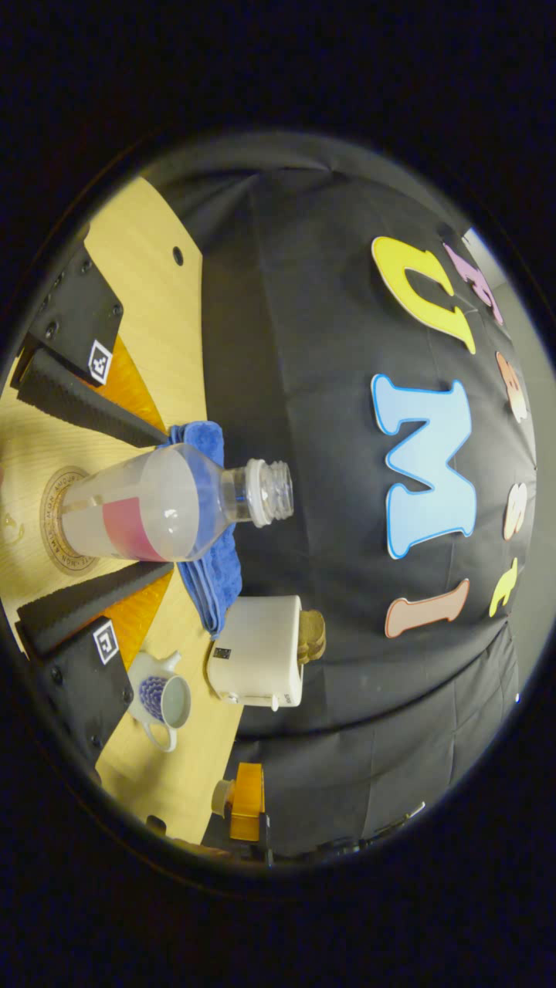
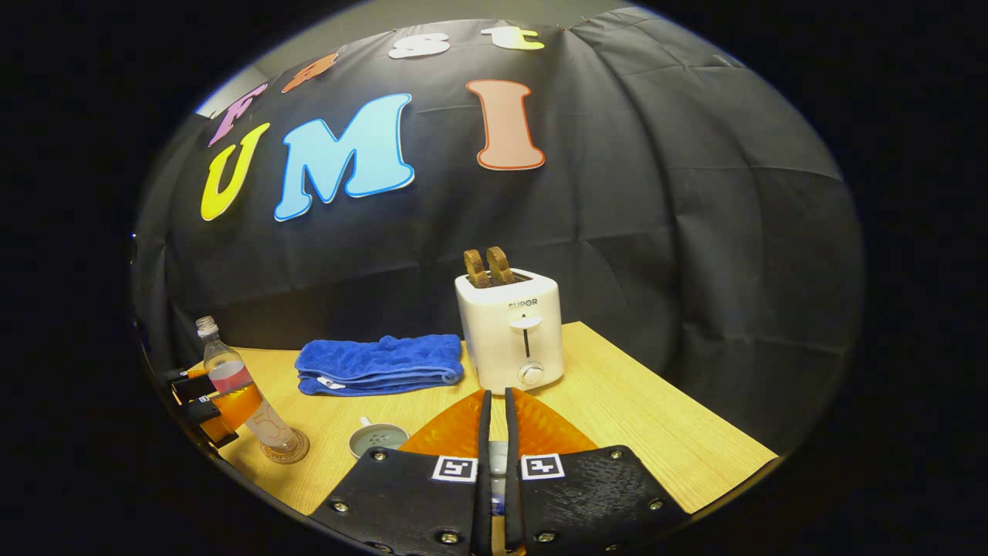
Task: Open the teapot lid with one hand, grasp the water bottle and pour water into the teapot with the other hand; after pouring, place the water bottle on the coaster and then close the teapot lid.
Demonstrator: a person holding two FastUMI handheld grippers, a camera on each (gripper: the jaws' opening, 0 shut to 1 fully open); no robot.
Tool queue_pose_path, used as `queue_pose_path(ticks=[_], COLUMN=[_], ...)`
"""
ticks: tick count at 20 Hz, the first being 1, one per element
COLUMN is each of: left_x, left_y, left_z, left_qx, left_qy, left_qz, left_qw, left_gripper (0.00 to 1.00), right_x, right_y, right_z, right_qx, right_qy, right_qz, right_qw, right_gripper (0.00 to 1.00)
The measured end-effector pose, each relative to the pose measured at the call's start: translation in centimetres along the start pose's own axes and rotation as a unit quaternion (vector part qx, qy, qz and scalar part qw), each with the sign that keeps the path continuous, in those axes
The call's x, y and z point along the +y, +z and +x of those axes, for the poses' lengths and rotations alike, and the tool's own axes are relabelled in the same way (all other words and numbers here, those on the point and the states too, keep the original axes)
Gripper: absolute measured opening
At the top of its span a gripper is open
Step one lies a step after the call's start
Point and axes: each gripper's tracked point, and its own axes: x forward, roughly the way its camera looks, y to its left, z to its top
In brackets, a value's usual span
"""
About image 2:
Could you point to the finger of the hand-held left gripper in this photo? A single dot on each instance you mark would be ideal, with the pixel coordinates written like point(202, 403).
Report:
point(202, 411)
point(191, 388)

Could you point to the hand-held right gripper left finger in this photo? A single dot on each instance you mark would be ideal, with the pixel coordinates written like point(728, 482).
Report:
point(485, 432)

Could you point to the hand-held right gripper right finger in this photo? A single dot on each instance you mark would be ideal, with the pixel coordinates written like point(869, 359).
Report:
point(511, 494)

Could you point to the white teacup lid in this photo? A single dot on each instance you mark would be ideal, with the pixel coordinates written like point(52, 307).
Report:
point(499, 455)

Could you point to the clear plastic water bottle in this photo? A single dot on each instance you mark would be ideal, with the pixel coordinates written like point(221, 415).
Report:
point(224, 371)

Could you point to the round wooden coaster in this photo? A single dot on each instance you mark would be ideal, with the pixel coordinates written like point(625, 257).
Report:
point(303, 446)

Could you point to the white toaster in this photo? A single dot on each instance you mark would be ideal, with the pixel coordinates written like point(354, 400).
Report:
point(494, 347)

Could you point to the folded blue towel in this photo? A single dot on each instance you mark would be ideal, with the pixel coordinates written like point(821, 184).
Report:
point(386, 359)

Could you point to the brown bread slice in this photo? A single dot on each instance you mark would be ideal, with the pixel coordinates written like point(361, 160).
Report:
point(476, 269)
point(502, 266)

